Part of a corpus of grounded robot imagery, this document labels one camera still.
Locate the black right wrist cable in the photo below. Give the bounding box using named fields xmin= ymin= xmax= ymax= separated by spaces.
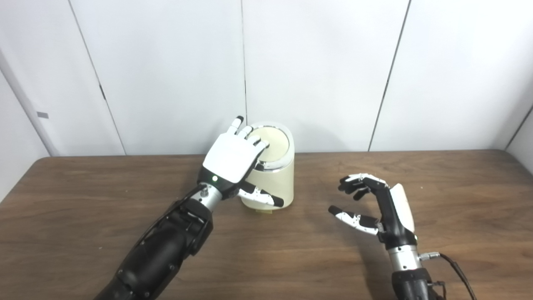
xmin=420 ymin=251 xmax=477 ymax=300

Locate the cream-colored bin body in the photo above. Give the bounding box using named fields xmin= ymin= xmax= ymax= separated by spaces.
xmin=241 ymin=121 xmax=295 ymax=211

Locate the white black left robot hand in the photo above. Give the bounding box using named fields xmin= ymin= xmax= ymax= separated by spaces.
xmin=197 ymin=116 xmax=284 ymax=208

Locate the round cream bin lid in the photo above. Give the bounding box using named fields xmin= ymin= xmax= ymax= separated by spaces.
xmin=247 ymin=127 xmax=290 ymax=161

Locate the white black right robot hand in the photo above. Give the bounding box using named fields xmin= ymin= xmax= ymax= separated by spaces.
xmin=328 ymin=173 xmax=418 ymax=250

